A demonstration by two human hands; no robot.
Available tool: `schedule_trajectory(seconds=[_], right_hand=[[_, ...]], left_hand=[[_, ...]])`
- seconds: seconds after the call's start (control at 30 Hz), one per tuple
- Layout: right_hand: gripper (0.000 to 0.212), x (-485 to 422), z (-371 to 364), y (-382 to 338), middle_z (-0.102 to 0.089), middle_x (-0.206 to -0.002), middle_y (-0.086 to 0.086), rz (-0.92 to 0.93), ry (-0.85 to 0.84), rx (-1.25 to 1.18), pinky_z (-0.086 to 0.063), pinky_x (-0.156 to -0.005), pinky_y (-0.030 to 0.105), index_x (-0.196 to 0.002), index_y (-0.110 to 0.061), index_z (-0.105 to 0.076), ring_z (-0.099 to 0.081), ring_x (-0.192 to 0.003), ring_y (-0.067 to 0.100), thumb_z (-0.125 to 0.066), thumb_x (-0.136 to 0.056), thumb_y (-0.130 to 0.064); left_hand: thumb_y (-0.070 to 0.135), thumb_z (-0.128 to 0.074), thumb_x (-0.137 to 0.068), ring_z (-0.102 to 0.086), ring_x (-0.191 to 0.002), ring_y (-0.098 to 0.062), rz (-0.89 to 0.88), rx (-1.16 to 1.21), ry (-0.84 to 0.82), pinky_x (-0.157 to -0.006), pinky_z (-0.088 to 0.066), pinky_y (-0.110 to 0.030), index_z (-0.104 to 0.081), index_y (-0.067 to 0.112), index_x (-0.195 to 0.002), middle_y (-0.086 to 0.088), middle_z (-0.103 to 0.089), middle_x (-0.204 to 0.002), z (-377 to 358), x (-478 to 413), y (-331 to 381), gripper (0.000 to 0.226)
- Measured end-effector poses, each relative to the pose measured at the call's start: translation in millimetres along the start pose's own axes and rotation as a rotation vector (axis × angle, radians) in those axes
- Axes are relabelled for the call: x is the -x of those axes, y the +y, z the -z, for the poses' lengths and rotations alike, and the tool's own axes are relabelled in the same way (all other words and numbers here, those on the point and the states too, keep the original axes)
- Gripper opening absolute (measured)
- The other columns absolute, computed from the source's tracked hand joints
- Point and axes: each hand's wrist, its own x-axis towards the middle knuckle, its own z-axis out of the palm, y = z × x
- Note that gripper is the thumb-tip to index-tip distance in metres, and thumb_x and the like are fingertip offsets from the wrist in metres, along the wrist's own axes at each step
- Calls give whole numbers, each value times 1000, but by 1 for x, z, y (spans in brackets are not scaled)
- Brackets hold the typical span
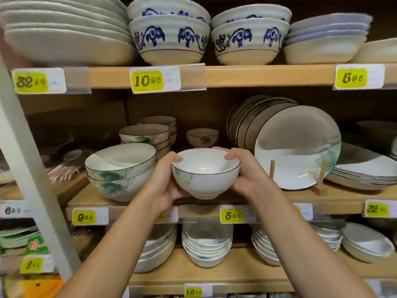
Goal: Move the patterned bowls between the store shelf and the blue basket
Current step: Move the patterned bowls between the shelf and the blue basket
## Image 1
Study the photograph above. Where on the row of black-rimmed floral plates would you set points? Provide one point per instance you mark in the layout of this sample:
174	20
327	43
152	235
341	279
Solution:
294	145

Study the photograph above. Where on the stack of large white dishes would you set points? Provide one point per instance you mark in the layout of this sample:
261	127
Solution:
68	49

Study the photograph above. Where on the bundle of pink ceramic spoons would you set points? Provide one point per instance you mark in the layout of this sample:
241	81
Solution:
62	172

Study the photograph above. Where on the person's left hand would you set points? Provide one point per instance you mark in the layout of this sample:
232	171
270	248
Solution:
161	186

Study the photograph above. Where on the person's right hand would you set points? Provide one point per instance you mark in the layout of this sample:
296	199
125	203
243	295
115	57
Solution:
252	178

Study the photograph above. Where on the white price tag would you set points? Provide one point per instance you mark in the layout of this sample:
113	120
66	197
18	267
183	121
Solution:
14	210

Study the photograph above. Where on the person's left forearm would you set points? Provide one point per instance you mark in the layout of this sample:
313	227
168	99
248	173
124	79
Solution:
108	260

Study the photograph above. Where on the yellow price tag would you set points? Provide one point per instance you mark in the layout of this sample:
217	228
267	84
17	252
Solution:
193	292
376	210
232	216
172	214
147	81
352	78
83	217
31	82
307	211

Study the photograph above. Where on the stack of pale green plates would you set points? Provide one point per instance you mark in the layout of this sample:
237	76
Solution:
17	237

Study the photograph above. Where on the blue patterned white bowl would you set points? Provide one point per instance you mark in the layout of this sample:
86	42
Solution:
170	57
251	12
167	4
248	57

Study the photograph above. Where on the person's right forearm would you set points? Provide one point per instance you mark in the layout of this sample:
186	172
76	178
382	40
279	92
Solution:
310	254

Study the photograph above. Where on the wooden plate rack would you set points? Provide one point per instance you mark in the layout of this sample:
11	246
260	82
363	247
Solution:
321	176

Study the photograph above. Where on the stack of large white bowls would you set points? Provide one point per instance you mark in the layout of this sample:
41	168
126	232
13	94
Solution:
158	251

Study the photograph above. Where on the yellow bear divided plate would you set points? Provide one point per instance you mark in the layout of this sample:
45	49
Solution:
37	288

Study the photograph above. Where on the green sign price tag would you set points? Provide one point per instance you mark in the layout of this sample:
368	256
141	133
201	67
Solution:
31	265

